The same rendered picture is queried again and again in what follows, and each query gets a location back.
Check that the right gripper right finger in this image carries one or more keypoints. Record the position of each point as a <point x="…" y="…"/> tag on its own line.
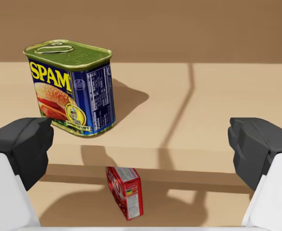
<point x="263" y="149"/>

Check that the red carton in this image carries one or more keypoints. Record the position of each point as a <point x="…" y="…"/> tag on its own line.
<point x="128" y="192"/>

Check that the pale wooden shelf unit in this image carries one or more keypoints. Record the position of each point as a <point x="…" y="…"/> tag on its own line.
<point x="203" y="96"/>

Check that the green and blue rectangular can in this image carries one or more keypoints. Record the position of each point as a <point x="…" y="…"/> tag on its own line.
<point x="88" y="93"/>

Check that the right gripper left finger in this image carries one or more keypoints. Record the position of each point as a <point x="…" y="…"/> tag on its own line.
<point x="18" y="149"/>

